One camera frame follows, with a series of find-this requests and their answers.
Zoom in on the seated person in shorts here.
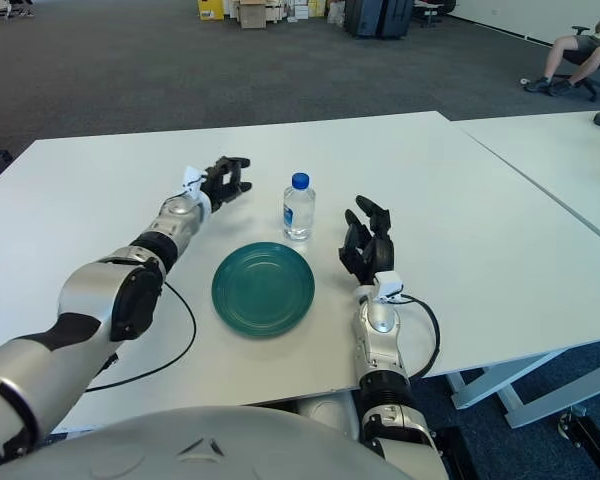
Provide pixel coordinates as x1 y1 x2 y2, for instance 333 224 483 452
524 0 600 96

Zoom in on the green round plate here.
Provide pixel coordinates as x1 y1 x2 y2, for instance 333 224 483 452
211 241 317 340

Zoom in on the stack of white boxes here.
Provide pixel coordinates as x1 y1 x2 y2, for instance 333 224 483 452
265 0 329 24

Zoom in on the yellow box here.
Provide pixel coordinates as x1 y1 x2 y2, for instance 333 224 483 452
196 0 225 22

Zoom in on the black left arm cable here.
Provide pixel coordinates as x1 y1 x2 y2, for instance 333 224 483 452
85 282 198 392

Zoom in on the black stand with caster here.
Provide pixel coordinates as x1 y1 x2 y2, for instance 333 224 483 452
557 404 600 480

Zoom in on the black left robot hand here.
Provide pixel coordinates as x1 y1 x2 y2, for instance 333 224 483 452
199 155 254 214

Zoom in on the black office chair under person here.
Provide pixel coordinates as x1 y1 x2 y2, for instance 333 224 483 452
549 25 600 103

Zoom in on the white table leg frame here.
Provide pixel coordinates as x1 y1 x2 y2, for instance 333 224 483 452
444 342 600 429

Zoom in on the brown cardboard box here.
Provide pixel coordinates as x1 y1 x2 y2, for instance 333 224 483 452
237 0 268 30

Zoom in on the grey robot torso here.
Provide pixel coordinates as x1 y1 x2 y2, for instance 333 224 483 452
0 404 396 480

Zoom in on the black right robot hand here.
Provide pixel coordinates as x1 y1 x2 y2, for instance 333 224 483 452
337 194 396 287

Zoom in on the clear bottle with blue cap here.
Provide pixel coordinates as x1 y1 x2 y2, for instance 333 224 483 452
281 172 317 242

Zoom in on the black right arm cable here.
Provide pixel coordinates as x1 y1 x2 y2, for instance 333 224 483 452
402 293 441 379

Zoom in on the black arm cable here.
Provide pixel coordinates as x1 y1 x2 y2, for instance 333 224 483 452
402 293 441 379
85 282 198 392

